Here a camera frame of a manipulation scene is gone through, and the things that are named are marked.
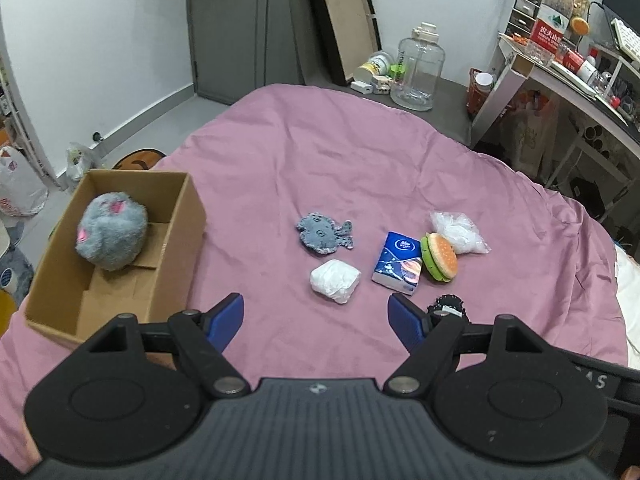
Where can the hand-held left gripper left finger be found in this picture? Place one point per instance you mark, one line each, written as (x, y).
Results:
(227, 317)

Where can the grey fish plush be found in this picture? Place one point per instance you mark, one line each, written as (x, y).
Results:
(320, 232)

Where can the plastic water bottle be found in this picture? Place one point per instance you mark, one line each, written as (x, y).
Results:
(550, 25)

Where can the white keyboard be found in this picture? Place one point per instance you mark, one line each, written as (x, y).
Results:
(627, 35)

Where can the white bundle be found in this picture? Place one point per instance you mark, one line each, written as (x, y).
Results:
(334, 280)

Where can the brown cardboard box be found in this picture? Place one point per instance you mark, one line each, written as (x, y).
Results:
(175, 240)

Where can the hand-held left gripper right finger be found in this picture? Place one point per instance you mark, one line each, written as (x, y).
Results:
(402, 320)

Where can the blue tissue packet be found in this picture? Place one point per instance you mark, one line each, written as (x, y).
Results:
(397, 262)

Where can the large clear water jug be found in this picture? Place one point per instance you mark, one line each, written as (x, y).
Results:
(415, 70)

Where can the white frame desk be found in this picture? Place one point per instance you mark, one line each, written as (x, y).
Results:
(495, 105)

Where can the black box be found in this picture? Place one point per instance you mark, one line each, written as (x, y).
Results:
(587, 192)

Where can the hamburger plush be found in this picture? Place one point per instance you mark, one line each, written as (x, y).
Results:
(442, 255)

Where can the small drawer organizer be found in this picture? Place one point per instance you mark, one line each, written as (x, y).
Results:
(525, 7)

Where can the orange cat rug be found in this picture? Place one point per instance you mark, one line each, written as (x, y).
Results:
(140, 159)

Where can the red white bottle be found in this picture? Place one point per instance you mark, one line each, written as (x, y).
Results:
(580, 65)

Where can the white bedding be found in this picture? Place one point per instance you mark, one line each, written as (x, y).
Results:
(630, 300)

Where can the grey plush ball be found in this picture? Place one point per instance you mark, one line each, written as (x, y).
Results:
(112, 232)

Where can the grey door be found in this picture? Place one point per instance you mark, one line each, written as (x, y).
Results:
(240, 25)

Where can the white yellow can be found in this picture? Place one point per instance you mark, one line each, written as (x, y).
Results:
(372, 65)

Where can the small green container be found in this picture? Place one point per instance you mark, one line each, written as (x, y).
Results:
(397, 71)

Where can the flat leaning cardboard box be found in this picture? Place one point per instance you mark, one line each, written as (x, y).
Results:
(345, 10)

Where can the orange round toy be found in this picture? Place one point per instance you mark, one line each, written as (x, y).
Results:
(580, 25)

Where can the yellow stool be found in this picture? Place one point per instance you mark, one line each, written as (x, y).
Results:
(6, 312)

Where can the white charger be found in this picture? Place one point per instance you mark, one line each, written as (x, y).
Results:
(362, 87)

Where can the white desk riser shelf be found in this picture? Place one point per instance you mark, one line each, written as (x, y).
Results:
(620, 57)

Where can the small clear plastic bag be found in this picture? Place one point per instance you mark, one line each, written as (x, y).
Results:
(80, 160)

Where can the white plastic shopping bag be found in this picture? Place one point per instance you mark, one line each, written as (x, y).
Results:
(20, 185)

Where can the red bag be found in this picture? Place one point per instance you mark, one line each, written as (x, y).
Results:
(475, 100)

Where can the pink bed sheet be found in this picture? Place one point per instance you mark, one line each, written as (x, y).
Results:
(325, 160)

